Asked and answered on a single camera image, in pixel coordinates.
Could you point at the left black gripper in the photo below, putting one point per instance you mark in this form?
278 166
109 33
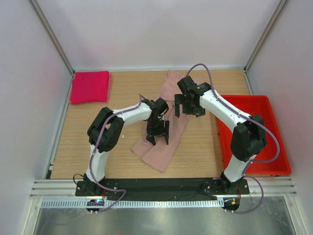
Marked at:
162 131

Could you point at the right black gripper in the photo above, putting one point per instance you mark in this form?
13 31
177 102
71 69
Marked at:
180 99

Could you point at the dusty pink t shirt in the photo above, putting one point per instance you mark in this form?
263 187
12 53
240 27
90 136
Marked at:
159 155

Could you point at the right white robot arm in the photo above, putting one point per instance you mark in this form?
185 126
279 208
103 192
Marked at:
248 137

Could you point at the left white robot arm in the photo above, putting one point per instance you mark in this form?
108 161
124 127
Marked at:
104 134

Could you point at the folded magenta t shirt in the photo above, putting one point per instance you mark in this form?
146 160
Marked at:
91 87

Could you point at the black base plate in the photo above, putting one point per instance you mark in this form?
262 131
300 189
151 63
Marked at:
173 189

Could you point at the white slotted cable duct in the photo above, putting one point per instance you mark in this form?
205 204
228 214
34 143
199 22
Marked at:
93 203

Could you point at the aluminium rail profile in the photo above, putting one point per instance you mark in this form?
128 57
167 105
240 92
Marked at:
48 188

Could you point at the right aluminium frame post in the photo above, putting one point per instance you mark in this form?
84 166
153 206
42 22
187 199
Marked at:
279 9

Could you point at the aluminium frame post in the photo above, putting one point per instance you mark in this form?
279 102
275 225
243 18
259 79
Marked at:
279 9
46 25

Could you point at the left aluminium frame post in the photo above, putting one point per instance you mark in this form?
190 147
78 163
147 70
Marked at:
46 25

